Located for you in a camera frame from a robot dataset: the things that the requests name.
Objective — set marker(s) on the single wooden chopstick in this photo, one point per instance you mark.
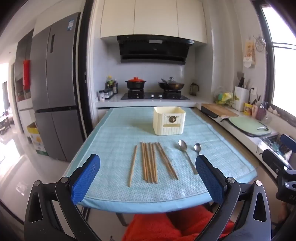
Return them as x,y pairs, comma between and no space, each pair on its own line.
133,165

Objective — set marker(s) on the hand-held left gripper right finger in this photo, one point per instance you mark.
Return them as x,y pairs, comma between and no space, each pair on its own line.
209,179

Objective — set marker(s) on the sauce bottles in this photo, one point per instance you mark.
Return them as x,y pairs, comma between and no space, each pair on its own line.
112,84

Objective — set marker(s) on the black gas stove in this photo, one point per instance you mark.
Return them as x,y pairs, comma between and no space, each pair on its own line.
155,95

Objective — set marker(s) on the black range hood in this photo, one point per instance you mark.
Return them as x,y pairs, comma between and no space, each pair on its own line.
152,49

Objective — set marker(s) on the small metal spoon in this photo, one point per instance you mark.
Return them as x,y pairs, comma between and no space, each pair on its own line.
197,147

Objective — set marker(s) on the yellow cup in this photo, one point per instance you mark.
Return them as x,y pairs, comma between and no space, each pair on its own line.
247,108

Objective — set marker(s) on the purple soap dispenser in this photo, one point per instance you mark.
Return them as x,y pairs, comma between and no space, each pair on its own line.
261,112

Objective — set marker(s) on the white knife block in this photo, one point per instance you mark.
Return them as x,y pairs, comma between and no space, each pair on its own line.
239,98

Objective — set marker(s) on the cardboard box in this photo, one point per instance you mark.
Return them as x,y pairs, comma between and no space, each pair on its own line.
37,139

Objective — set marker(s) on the green cutting board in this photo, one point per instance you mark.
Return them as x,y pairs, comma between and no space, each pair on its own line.
249,125

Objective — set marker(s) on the wooden cutting board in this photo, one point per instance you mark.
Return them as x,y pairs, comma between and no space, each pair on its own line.
219,110

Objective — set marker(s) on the wok with glass lid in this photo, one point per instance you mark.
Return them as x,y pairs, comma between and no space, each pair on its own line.
171,85

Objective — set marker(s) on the cream ribbed utensil holder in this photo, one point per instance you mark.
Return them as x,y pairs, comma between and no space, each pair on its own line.
168,120

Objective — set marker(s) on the black tray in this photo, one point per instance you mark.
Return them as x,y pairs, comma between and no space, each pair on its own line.
209,113

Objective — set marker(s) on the light blue towel mat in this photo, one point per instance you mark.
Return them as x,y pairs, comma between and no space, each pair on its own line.
120,139

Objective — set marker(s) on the window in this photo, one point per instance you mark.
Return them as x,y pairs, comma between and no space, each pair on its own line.
283,69

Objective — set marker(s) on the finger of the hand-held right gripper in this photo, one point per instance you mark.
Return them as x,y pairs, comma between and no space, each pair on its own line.
274,160
288,140

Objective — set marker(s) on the red hanging decoration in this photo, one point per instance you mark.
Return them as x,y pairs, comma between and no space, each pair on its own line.
26,74

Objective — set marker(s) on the spice jar rack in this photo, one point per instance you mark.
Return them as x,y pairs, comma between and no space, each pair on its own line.
106,93

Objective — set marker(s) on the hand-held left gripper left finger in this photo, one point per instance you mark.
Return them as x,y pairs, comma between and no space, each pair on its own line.
86,176

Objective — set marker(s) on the black pot with red lid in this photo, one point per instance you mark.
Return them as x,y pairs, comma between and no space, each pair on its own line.
135,84

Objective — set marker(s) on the yellow green bag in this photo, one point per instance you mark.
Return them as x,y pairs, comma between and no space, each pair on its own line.
223,97

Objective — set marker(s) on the wall hanging organizer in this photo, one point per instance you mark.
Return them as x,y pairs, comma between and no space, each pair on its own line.
248,54

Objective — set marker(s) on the large metal spoon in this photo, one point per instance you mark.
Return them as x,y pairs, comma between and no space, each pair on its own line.
182,145

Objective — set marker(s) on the grey refrigerator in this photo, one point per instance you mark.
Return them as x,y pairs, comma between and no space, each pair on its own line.
54,92

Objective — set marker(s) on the orange fleece clothing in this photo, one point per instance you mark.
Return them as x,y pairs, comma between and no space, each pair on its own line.
173,224

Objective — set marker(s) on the white upper cabinets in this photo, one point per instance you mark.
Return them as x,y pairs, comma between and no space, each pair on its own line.
152,18

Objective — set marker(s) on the row of wooden chopsticks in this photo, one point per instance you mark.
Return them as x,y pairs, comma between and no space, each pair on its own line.
150,162

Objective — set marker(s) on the pink cup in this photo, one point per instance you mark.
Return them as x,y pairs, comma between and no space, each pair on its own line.
254,111

